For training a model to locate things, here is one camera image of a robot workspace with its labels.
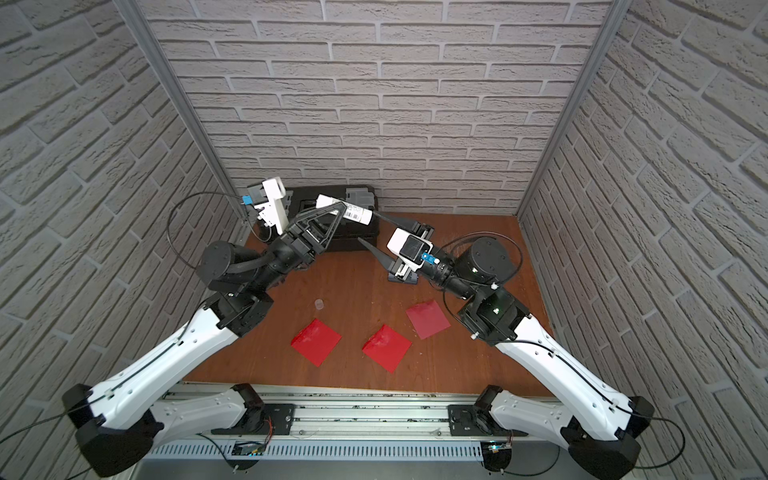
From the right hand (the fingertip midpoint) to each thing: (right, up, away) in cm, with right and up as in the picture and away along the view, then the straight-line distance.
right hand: (376, 220), depth 49 cm
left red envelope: (-21, -34, +39) cm, 55 cm away
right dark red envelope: (+14, -28, +43) cm, 53 cm away
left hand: (-4, +2, -4) cm, 6 cm away
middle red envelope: (+1, -35, +38) cm, 52 cm away
